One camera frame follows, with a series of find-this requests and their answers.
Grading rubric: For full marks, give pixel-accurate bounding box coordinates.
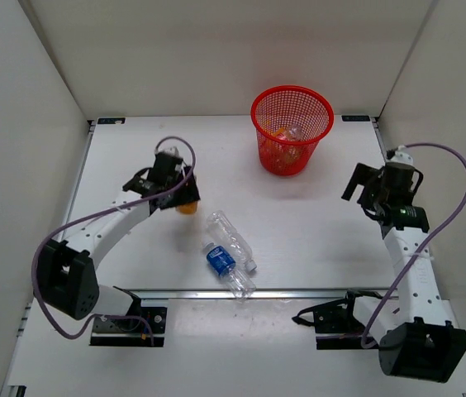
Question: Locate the orange juice bottle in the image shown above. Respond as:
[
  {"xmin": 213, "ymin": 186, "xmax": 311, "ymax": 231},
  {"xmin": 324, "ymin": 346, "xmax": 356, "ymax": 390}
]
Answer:
[
  {"xmin": 260, "ymin": 127, "xmax": 300, "ymax": 165},
  {"xmin": 176, "ymin": 201, "xmax": 198, "ymax": 215}
]

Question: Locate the large clear plastic bottle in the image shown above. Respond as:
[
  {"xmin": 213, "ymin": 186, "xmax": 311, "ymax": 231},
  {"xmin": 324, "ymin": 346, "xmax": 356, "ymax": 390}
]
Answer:
[{"xmin": 207, "ymin": 210, "xmax": 257, "ymax": 273}]

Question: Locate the clear bottle blue label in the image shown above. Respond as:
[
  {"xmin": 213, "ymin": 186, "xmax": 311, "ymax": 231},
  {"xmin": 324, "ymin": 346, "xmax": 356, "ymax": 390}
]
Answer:
[{"xmin": 202, "ymin": 242, "xmax": 256, "ymax": 300}]

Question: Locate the clear bottle red cap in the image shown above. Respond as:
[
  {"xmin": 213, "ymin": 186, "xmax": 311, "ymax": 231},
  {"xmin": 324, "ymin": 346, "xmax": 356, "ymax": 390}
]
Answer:
[{"xmin": 282, "ymin": 124, "xmax": 304, "ymax": 141}]

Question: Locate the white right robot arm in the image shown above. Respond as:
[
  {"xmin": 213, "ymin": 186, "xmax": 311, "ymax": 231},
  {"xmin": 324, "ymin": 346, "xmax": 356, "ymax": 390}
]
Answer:
[{"xmin": 340, "ymin": 161, "xmax": 466, "ymax": 383}]

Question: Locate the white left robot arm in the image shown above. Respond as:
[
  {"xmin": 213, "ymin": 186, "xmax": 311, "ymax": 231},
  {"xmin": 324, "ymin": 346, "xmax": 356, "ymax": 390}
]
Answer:
[{"xmin": 36, "ymin": 151, "xmax": 200, "ymax": 331}]

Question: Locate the red mesh plastic bin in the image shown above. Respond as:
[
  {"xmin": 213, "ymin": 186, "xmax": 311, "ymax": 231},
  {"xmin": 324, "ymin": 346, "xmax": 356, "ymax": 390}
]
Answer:
[{"xmin": 250, "ymin": 85, "xmax": 335, "ymax": 176}]

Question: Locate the black label sticker, right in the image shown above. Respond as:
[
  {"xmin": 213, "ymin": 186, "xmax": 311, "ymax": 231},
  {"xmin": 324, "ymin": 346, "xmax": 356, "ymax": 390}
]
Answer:
[{"xmin": 341, "ymin": 115, "xmax": 370, "ymax": 122}]

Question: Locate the black label sticker, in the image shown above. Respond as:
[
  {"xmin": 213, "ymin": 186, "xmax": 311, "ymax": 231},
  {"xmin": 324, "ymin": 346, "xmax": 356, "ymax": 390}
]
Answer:
[
  {"xmin": 97, "ymin": 117, "xmax": 126, "ymax": 125},
  {"xmin": 341, "ymin": 115, "xmax": 370, "ymax": 122}
]

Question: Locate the black label sticker, left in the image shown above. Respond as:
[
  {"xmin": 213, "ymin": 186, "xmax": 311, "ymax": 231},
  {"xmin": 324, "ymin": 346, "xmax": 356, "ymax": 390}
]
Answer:
[{"xmin": 97, "ymin": 117, "xmax": 126, "ymax": 125}]

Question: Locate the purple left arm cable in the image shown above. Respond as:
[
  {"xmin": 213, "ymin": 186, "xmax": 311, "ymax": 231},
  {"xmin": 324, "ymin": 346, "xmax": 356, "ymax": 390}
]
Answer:
[{"xmin": 30, "ymin": 136, "xmax": 197, "ymax": 340}]

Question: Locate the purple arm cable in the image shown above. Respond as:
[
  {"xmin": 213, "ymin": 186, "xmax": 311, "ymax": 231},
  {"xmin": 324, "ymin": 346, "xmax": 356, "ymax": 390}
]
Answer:
[
  {"xmin": 317, "ymin": 142, "xmax": 466, "ymax": 348},
  {"xmin": 30, "ymin": 136, "xmax": 197, "ymax": 340}
]

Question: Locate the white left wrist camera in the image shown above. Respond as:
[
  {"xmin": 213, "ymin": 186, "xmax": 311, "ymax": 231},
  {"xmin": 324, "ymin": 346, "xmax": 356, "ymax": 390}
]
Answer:
[{"xmin": 162, "ymin": 146, "xmax": 183, "ymax": 159}]

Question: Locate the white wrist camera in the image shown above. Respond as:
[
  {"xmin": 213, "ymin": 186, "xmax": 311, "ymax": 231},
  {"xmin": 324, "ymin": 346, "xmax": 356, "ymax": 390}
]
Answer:
[
  {"xmin": 386, "ymin": 147, "xmax": 414, "ymax": 166},
  {"xmin": 162, "ymin": 146, "xmax": 183, "ymax": 159}
]

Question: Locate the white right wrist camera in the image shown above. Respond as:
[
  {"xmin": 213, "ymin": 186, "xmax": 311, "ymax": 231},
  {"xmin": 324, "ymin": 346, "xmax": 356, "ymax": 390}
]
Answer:
[{"xmin": 386, "ymin": 147, "xmax": 414, "ymax": 166}]

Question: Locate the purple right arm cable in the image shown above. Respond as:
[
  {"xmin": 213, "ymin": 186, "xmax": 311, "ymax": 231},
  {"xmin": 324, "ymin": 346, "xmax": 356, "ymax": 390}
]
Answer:
[{"xmin": 317, "ymin": 142, "xmax": 466, "ymax": 348}]

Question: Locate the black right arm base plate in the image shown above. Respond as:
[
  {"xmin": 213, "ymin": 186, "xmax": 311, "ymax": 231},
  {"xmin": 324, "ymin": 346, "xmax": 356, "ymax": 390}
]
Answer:
[{"xmin": 292, "ymin": 289, "xmax": 382, "ymax": 351}]

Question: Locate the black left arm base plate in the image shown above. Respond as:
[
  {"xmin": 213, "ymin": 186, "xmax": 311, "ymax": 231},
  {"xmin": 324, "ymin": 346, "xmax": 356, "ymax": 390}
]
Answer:
[{"xmin": 89, "ymin": 301, "xmax": 168, "ymax": 347}]

